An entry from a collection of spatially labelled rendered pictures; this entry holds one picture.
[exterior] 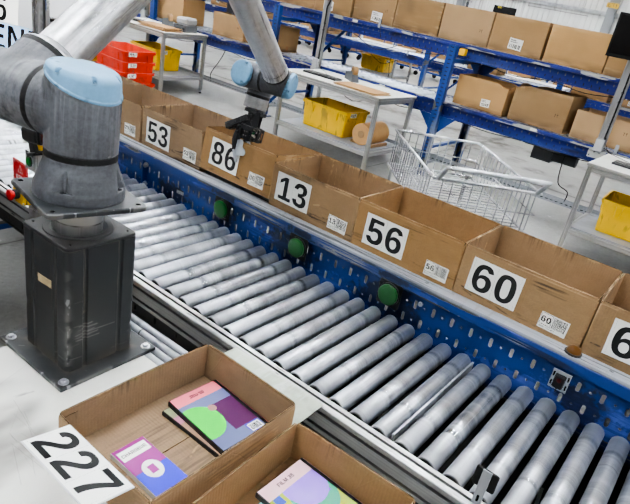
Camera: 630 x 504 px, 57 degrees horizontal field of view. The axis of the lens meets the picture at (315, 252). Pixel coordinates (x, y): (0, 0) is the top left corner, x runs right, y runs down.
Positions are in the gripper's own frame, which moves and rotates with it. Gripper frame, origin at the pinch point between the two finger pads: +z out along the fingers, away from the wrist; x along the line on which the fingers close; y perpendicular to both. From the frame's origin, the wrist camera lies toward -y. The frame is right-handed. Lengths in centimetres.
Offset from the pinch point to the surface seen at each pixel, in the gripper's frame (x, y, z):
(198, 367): -72, 71, 37
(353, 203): -1, 57, -2
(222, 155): -0.2, -7.0, 0.9
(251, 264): -15.1, 34.0, 29.4
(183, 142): -0.2, -30.0, 2.5
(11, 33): -62, -58, -20
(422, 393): -29, 111, 32
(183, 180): 0.0, -24.6, 17.3
